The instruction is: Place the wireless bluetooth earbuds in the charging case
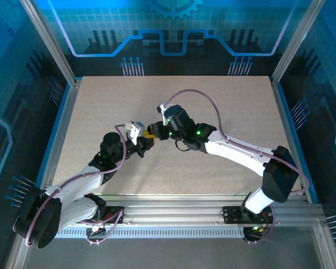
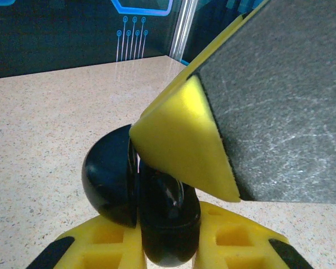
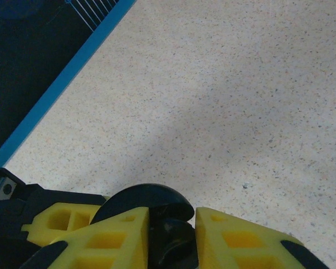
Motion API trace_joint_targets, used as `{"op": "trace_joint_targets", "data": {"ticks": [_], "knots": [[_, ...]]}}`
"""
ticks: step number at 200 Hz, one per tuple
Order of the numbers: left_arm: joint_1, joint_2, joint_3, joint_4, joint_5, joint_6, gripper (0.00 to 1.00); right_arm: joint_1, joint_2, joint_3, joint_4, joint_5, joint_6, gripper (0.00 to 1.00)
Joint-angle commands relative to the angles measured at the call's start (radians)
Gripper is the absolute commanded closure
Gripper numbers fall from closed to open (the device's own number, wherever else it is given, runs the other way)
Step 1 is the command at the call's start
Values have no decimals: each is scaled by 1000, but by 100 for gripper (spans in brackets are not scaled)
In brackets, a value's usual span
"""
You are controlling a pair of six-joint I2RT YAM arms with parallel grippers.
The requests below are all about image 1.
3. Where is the blue table edge strip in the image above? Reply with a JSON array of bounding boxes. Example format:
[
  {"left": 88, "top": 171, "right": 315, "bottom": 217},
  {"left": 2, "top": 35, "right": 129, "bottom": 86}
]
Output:
[
  {"left": 275, "top": 81, "right": 320, "bottom": 205},
  {"left": 30, "top": 81, "right": 73, "bottom": 197}
]

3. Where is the wide aluminium mounting beam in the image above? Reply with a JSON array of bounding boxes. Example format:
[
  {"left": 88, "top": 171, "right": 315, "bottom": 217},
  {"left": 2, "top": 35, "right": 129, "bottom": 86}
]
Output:
[{"left": 59, "top": 194, "right": 325, "bottom": 228}]

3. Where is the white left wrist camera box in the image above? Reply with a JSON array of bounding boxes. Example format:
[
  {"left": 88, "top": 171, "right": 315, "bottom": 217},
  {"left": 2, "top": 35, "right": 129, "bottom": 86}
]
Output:
[{"left": 123, "top": 121, "right": 145, "bottom": 146}]

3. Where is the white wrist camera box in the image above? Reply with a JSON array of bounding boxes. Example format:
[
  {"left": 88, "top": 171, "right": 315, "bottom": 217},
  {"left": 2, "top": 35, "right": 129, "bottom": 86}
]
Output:
[
  {"left": 123, "top": 121, "right": 145, "bottom": 146},
  {"left": 156, "top": 102, "right": 173, "bottom": 126}
]

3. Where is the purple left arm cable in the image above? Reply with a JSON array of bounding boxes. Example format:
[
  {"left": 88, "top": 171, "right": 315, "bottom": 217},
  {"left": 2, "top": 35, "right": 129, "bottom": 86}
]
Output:
[{"left": 26, "top": 124, "right": 127, "bottom": 247}]

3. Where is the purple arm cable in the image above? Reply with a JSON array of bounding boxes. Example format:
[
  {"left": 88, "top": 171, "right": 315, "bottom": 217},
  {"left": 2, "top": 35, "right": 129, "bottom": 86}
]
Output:
[
  {"left": 166, "top": 89, "right": 311, "bottom": 245},
  {"left": 26, "top": 124, "right": 127, "bottom": 247}
]

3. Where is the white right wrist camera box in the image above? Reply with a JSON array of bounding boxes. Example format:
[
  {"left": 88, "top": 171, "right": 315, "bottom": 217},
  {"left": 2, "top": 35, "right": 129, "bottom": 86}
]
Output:
[{"left": 156, "top": 102, "right": 173, "bottom": 126}]

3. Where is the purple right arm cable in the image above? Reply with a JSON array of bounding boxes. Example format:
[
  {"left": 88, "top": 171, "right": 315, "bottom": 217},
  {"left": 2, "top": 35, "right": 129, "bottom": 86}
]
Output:
[{"left": 166, "top": 89, "right": 311, "bottom": 245}]

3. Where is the aluminium side rail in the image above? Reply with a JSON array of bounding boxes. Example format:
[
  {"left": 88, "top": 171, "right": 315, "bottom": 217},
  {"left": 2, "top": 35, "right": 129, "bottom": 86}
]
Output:
[
  {"left": 269, "top": 78, "right": 311, "bottom": 204},
  {"left": 37, "top": 79, "right": 83, "bottom": 197}
]

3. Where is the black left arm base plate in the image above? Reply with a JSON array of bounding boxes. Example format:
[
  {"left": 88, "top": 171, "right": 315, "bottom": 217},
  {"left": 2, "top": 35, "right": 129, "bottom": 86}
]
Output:
[{"left": 99, "top": 206, "right": 126, "bottom": 225}]

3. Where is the white slotted cable duct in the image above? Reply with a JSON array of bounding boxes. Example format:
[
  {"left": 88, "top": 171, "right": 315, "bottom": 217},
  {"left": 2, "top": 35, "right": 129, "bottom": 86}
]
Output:
[{"left": 55, "top": 226, "right": 246, "bottom": 239}]

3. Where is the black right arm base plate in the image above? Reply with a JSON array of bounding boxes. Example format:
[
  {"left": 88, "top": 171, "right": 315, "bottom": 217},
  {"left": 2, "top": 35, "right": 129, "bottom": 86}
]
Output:
[{"left": 222, "top": 206, "right": 275, "bottom": 225}]

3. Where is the aluminium frame post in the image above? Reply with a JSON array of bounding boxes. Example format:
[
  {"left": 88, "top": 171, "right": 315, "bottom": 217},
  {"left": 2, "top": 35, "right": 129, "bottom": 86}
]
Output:
[
  {"left": 19, "top": 0, "right": 83, "bottom": 86},
  {"left": 269, "top": 0, "right": 326, "bottom": 86}
]

